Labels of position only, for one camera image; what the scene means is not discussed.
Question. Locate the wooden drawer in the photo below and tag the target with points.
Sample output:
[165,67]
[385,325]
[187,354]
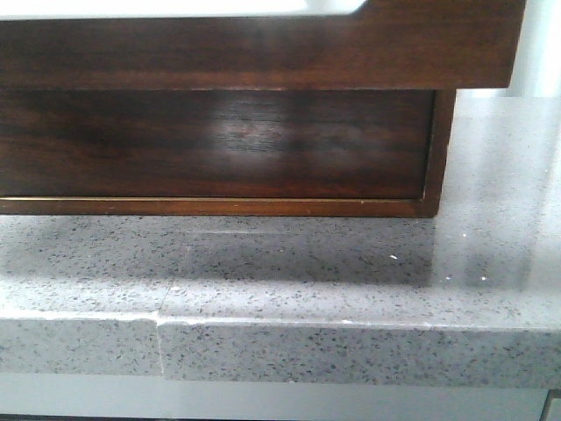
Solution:
[219,144]
[382,45]

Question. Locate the dark wooden drawer cabinet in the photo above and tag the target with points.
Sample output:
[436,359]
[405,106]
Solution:
[440,153]

